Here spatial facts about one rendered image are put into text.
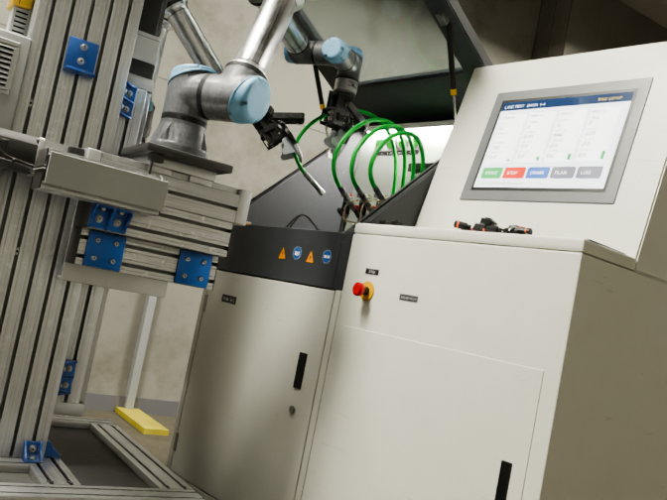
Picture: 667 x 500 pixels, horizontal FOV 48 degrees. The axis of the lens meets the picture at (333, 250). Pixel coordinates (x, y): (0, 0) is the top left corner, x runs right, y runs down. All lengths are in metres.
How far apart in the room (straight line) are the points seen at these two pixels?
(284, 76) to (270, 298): 2.31
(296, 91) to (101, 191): 2.83
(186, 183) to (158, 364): 2.32
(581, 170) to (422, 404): 0.70
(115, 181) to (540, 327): 0.96
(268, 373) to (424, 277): 0.63
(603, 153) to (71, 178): 1.25
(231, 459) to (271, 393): 0.26
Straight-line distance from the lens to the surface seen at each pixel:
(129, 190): 1.74
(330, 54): 2.42
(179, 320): 4.13
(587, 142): 2.03
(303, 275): 2.19
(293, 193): 2.76
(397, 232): 1.94
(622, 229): 1.86
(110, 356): 4.05
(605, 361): 1.74
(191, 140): 1.92
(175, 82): 1.97
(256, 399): 2.29
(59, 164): 1.70
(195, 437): 2.55
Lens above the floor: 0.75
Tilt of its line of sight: 4 degrees up
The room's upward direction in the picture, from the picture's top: 11 degrees clockwise
